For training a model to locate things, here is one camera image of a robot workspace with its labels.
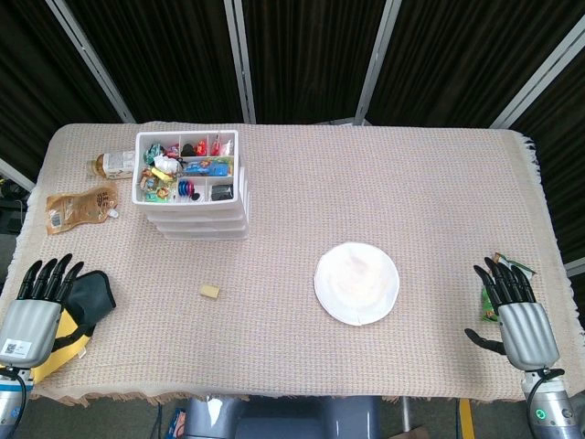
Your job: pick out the dark green rounded object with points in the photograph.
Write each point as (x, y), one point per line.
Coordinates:
(187, 149)

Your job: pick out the metal table leg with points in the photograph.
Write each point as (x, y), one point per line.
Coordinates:
(406, 414)

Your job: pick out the colourful foil candy packet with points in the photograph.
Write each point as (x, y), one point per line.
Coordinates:
(157, 194)

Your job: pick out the grey robot torso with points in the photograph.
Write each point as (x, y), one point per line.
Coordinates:
(274, 420)

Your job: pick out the plastic tea bottle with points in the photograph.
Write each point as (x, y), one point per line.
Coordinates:
(112, 164)

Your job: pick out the green snack packet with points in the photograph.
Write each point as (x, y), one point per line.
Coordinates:
(488, 306)

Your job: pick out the stack of coloured rings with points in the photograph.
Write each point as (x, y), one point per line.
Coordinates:
(185, 188)

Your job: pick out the clear plastic drawer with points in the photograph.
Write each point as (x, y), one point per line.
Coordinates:
(196, 213)
(201, 235)
(198, 224)

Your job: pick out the orange candy packet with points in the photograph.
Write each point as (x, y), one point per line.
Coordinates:
(147, 179)

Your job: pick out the green and yellow packet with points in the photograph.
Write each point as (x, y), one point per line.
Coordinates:
(217, 161)

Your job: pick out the pink candy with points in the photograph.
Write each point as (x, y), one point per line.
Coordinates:
(172, 150)

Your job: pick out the black foam block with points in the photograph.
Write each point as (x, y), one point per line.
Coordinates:
(222, 192)

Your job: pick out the yellow and black cloth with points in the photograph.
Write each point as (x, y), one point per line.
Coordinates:
(91, 297)

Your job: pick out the yellow candy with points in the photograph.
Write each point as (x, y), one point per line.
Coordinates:
(161, 174)

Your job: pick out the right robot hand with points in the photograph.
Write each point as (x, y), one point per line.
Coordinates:
(525, 334)

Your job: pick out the beige woven tablecloth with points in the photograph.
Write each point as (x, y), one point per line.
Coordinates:
(292, 206)

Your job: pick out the blue snack packet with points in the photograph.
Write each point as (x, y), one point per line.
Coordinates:
(208, 169)

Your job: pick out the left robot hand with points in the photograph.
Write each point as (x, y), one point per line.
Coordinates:
(27, 329)

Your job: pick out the small yellow sponge block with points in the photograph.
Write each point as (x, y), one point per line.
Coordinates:
(210, 292)

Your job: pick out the red candy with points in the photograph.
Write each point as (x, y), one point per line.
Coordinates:
(201, 147)

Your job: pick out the white crumpled wrapper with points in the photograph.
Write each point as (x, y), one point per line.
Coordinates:
(166, 163)

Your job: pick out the blue and pink packet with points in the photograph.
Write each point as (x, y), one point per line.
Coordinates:
(177, 425)

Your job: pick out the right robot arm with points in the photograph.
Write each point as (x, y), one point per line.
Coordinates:
(548, 411)

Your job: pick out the green candy wrapper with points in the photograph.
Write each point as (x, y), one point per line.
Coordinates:
(153, 152)

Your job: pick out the red and white packet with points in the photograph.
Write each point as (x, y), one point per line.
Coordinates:
(221, 147)

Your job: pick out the grey metal partition post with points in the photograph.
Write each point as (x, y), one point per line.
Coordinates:
(16, 176)
(240, 59)
(91, 59)
(539, 80)
(379, 59)

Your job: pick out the brown spout pouch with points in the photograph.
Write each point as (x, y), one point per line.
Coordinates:
(77, 208)

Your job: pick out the small black cap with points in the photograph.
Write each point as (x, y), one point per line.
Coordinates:
(196, 197)

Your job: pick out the white paper plate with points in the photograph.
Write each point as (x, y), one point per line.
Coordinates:
(356, 283)

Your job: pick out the white plastic drawer organizer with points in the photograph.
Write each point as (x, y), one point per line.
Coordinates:
(183, 204)

